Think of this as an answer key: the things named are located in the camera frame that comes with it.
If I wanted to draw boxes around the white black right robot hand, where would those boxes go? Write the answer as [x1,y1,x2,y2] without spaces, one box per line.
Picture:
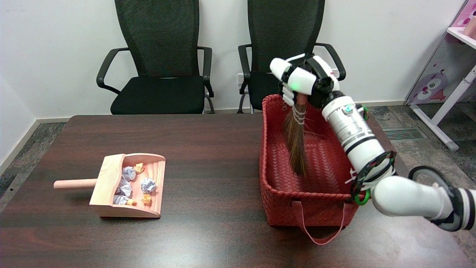
[270,53,341,108]

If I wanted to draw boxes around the brown straw hand broom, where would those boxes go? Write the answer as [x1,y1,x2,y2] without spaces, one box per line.
[283,94,308,176]

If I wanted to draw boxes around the red woven basket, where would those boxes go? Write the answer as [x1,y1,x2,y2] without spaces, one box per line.
[259,94,361,246]

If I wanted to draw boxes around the black mesh office chair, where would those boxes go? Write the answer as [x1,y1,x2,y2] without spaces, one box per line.
[96,0,215,115]
[237,0,346,114]

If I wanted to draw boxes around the metal floor vent grille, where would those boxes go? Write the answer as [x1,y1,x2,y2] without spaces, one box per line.
[382,128,424,141]

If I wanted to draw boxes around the white shelf board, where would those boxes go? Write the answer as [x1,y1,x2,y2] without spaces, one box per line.
[446,27,476,50]

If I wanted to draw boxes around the pink cup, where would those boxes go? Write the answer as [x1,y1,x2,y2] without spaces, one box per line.
[463,17,476,38]

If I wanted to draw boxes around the black forearm cable bundle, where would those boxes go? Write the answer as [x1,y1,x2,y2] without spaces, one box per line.
[350,150,398,201]

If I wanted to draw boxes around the green plastic ring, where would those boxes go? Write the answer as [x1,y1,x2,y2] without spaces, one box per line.
[353,189,371,206]

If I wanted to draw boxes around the white desk frame leg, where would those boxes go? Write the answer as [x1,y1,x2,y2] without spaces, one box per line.
[410,65,476,151]

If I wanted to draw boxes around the black elbow cable loop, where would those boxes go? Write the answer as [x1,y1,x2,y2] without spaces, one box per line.
[408,166,476,232]

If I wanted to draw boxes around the wooden dustpan with handle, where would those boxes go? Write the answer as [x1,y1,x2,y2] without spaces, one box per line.
[54,153,166,218]

